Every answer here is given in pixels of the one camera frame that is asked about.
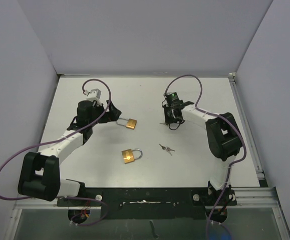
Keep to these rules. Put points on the aluminium frame rail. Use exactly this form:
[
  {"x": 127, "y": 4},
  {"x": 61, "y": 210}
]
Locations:
[{"x": 263, "y": 196}]

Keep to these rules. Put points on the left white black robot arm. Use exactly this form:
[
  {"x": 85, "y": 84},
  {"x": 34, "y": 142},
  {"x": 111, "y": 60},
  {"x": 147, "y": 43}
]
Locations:
[{"x": 40, "y": 175}]

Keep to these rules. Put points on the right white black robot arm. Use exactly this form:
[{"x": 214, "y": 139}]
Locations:
[{"x": 222, "y": 134}]

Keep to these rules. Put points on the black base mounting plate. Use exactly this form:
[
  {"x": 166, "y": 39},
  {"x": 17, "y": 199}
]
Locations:
[{"x": 139, "y": 203}]

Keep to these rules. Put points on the silver key bunch on table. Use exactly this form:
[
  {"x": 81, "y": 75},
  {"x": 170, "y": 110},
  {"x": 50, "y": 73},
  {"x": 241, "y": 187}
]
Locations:
[{"x": 167, "y": 149}]

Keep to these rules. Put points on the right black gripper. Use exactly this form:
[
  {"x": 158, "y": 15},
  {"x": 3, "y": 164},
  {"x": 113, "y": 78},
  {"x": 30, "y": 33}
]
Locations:
[{"x": 168, "y": 120}]

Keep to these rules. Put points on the brass padlock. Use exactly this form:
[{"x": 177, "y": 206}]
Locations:
[
  {"x": 129, "y": 123},
  {"x": 128, "y": 155}
]

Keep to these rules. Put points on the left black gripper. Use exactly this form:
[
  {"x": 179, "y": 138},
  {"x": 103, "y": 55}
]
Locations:
[{"x": 111, "y": 116}]

